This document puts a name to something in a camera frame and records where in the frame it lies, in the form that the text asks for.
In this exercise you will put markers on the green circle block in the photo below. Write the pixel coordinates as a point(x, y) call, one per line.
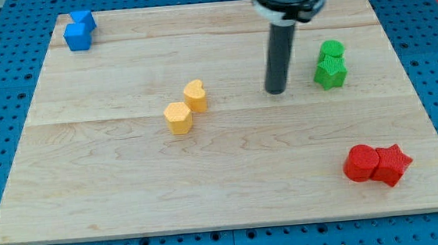
point(332, 48)

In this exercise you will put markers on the red circle block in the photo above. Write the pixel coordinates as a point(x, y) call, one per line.
point(361, 163)

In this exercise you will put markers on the blue triangle block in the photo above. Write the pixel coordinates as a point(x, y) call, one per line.
point(85, 17)

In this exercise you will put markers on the yellow heart block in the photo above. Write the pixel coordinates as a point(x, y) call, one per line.
point(195, 96)

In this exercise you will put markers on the yellow hexagon block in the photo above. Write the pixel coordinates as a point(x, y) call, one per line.
point(178, 118)

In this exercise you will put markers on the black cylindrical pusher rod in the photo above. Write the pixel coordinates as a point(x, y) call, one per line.
point(278, 58)

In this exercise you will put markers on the green star block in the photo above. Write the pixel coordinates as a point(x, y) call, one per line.
point(330, 72)

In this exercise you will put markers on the wooden board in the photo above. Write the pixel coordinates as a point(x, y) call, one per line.
point(96, 160)

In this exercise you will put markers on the blue cube block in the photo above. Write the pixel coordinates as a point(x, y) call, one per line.
point(77, 36)

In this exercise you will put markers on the red star block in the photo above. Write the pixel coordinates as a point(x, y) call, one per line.
point(392, 165)

